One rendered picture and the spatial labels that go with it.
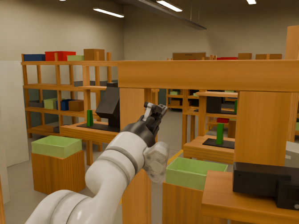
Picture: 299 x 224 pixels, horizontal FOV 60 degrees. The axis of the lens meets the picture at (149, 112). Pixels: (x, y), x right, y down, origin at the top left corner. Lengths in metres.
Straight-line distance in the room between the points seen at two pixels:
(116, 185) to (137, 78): 0.51
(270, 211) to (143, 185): 0.41
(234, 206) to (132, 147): 0.43
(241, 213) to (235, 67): 0.41
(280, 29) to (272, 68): 9.77
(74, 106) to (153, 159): 5.89
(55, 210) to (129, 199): 0.62
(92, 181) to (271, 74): 0.59
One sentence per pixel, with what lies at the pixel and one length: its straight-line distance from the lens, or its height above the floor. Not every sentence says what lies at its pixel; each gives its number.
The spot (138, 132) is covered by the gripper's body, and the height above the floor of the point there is 1.80.
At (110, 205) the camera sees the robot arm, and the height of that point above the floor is 1.73.
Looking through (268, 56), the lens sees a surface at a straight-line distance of 7.43.
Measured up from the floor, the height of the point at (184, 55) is 2.31.
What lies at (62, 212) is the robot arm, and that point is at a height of 1.74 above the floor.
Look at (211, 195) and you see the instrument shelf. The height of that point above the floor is 1.54.
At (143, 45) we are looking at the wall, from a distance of 12.03.
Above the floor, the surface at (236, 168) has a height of 1.63.
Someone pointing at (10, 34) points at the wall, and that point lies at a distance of 8.42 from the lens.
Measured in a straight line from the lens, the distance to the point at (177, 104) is 10.73.
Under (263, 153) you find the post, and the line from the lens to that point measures 0.86.
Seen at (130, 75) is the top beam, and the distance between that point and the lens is 0.87.
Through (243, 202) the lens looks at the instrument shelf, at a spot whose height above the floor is 1.54.
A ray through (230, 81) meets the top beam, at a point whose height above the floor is 1.88.
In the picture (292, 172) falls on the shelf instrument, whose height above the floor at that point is 1.61.
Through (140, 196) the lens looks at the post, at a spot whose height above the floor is 1.47.
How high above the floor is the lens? 1.93
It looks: 10 degrees down
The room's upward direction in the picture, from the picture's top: straight up
